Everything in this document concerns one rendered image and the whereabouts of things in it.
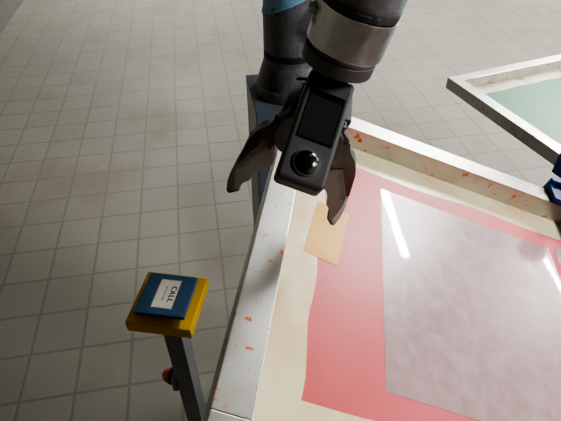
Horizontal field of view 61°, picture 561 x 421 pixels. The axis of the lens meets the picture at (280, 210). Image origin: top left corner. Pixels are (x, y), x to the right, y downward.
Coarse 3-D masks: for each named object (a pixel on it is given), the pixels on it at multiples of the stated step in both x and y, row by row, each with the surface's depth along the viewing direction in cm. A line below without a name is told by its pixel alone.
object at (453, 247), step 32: (352, 192) 72; (384, 192) 75; (416, 192) 78; (352, 224) 67; (384, 224) 69; (416, 224) 72; (448, 224) 74; (480, 224) 77; (512, 224) 80; (352, 256) 62; (384, 256) 64; (416, 256) 66; (448, 256) 69; (480, 256) 71; (512, 256) 74; (544, 256) 76; (448, 288) 64; (480, 288) 66; (512, 288) 68; (544, 288) 71; (544, 320) 66
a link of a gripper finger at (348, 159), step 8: (344, 144) 49; (344, 152) 50; (352, 152) 50; (336, 160) 51; (344, 160) 50; (352, 160) 50; (336, 168) 51; (344, 168) 51; (352, 168) 51; (344, 176) 52; (352, 176) 52; (352, 184) 52
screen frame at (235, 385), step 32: (352, 128) 78; (416, 160) 81; (448, 160) 81; (288, 192) 62; (480, 192) 83; (512, 192) 82; (544, 192) 84; (256, 224) 58; (288, 224) 58; (256, 256) 53; (256, 288) 50; (256, 320) 47; (224, 352) 44; (256, 352) 44; (224, 384) 41; (256, 384) 42; (224, 416) 39
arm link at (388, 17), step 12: (324, 0) 41; (336, 0) 39; (348, 0) 39; (360, 0) 38; (372, 0) 38; (384, 0) 38; (396, 0) 39; (348, 12) 39; (360, 12) 39; (372, 12) 39; (384, 12) 39; (396, 12) 40; (372, 24) 40; (384, 24) 40
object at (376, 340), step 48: (336, 288) 58; (384, 288) 60; (432, 288) 63; (336, 336) 53; (384, 336) 55; (432, 336) 57; (480, 336) 60; (528, 336) 63; (336, 384) 49; (384, 384) 50; (432, 384) 52; (480, 384) 55; (528, 384) 57
